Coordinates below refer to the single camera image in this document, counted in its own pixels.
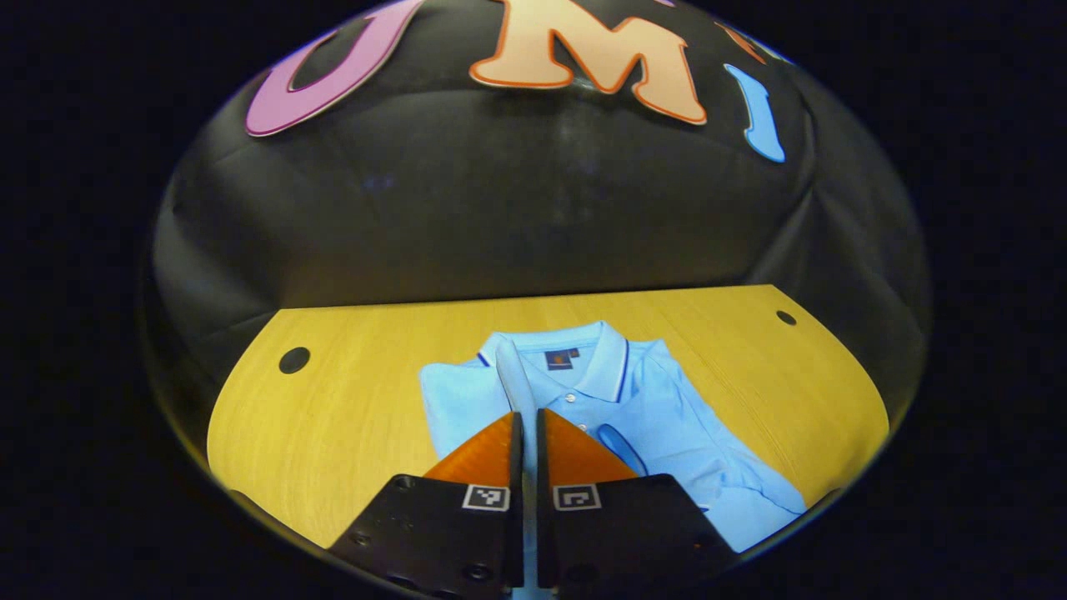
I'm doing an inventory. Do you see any light blue polo T-shirt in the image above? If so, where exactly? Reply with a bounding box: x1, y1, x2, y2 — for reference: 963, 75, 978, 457
418, 321, 808, 600

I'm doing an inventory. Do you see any black backdrop cloth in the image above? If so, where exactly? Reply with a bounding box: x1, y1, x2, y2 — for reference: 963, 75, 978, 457
142, 0, 930, 468

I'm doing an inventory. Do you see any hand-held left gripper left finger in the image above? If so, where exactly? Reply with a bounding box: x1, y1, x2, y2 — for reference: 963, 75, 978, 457
328, 411, 526, 597

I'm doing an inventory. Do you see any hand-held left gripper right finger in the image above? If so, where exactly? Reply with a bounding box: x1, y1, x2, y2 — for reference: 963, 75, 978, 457
536, 408, 741, 597

